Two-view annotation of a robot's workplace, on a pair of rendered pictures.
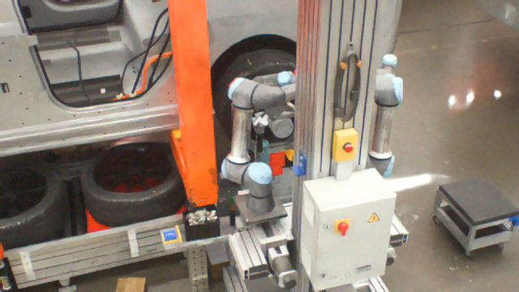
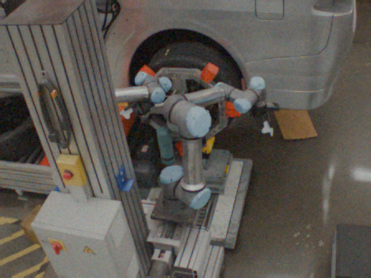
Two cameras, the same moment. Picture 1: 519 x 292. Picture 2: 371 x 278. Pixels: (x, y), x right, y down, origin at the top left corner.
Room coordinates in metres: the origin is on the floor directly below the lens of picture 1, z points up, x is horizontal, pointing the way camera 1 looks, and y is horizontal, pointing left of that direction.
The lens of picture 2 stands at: (1.23, -1.54, 2.61)
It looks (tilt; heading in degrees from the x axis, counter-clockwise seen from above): 40 degrees down; 37
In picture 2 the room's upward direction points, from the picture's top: 8 degrees counter-clockwise
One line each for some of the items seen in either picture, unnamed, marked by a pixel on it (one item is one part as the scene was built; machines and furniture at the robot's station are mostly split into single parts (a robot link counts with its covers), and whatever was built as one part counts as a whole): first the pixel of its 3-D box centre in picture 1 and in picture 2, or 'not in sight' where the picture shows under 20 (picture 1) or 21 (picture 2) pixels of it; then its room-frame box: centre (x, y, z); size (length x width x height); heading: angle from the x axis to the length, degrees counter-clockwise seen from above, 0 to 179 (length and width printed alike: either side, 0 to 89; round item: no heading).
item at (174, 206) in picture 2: not in sight; (175, 197); (2.51, -0.47, 0.87); 0.15 x 0.15 x 0.10
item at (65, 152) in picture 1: (79, 151); not in sight; (4.02, 1.48, 0.02); 0.52 x 0.42 x 0.04; 102
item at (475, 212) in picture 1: (474, 216); (362, 266); (3.01, -1.41, 0.17); 0.43 x 0.36 x 0.34; 18
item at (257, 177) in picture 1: (259, 178); not in sight; (2.37, 0.01, 0.98); 0.13 x 0.12 x 0.14; 57
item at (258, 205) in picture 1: (259, 197); not in sight; (2.37, 0.01, 0.87); 0.15 x 0.15 x 0.10
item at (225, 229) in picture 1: (199, 234); not in sight; (2.57, 0.36, 0.44); 0.43 x 0.17 x 0.03; 108
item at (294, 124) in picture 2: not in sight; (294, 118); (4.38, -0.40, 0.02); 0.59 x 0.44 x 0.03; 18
